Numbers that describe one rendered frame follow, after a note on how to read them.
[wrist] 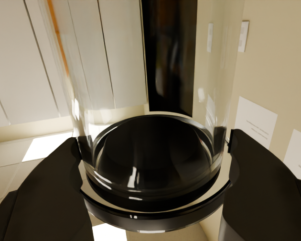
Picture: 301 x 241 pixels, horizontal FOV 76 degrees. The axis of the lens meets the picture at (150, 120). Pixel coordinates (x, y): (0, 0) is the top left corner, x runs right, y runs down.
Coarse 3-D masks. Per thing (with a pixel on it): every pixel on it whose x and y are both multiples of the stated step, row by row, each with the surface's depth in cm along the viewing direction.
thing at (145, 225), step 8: (224, 192) 10; (216, 200) 10; (88, 208) 10; (96, 208) 10; (208, 208) 9; (216, 208) 10; (104, 216) 9; (112, 216) 9; (184, 216) 9; (192, 216) 9; (200, 216) 9; (120, 224) 9; (128, 224) 9; (136, 224) 9; (144, 224) 9; (152, 224) 9; (160, 224) 9; (168, 224) 9; (176, 224) 9; (184, 224) 9
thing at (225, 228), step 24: (240, 144) 10; (240, 168) 8; (264, 168) 8; (288, 168) 8; (240, 192) 7; (264, 192) 7; (288, 192) 7; (240, 216) 6; (264, 216) 6; (288, 216) 6; (240, 240) 6; (264, 240) 6; (288, 240) 6
